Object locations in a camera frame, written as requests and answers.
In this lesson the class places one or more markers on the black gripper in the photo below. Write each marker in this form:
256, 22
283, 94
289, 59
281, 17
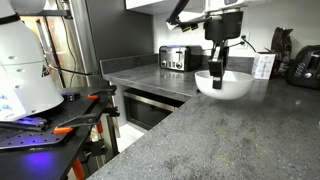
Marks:
223, 26

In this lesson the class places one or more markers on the white bowl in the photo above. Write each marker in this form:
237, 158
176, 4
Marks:
233, 90

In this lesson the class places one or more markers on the silver two-slot toaster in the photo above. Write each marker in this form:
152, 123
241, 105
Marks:
180, 58

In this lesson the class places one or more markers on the white printed carton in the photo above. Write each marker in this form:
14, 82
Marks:
263, 66

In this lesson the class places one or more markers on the dark brown bag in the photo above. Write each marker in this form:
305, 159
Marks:
281, 46

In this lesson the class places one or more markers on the black toaster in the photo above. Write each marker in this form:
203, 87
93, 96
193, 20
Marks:
305, 66

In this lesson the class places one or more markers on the black glass oven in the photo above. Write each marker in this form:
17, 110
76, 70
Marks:
146, 111

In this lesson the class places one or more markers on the white upper cabinet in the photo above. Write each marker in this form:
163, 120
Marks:
143, 5

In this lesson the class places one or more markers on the black orange bar clamp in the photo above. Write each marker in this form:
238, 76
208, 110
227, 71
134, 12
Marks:
83, 120
103, 91

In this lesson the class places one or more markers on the stainless steel fridge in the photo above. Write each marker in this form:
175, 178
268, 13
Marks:
83, 40

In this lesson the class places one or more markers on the black perforated breadboard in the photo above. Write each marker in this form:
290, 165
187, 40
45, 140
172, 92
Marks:
78, 106

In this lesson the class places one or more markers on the small black block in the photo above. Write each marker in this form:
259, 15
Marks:
70, 96

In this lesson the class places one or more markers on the black shelf bar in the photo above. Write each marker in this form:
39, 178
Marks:
50, 13

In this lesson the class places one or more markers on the black cart table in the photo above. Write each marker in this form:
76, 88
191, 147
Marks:
33, 163

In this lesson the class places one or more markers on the white wall outlet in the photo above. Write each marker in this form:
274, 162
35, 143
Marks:
246, 35

